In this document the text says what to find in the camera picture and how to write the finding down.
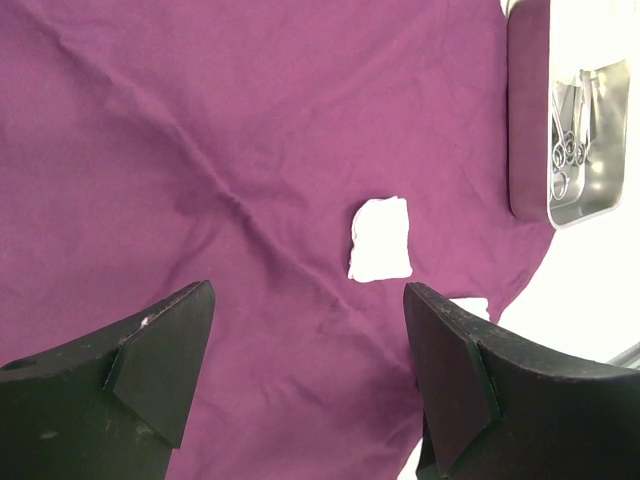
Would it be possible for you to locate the purple surgical drape cloth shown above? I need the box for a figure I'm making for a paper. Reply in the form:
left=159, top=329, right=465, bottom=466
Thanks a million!
left=1, top=1, right=553, bottom=479

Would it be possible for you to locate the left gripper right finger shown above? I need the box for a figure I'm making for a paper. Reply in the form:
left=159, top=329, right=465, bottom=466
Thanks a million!
left=403, top=283, right=639, bottom=479

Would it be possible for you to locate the stainless steel instrument tray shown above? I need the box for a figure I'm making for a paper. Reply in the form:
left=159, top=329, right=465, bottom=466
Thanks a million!
left=505, top=1, right=635, bottom=230

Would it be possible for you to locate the white gauze pad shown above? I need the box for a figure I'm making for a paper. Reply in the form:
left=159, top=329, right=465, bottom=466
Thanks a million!
left=451, top=297, right=490, bottom=321
left=347, top=196, right=413, bottom=283

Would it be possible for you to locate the steel hemostat ring handled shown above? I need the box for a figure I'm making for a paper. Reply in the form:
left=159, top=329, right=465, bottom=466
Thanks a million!
left=571, top=70, right=592, bottom=166

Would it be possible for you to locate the steel forceps ring handled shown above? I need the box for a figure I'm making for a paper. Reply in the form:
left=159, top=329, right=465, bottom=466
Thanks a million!
left=549, top=91, right=575, bottom=202

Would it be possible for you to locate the white gauze pad top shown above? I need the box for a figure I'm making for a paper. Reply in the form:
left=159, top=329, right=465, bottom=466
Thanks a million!
left=451, top=297, right=490, bottom=321

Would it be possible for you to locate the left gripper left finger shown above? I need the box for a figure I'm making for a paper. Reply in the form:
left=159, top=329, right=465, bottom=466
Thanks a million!
left=1, top=281, right=215, bottom=479

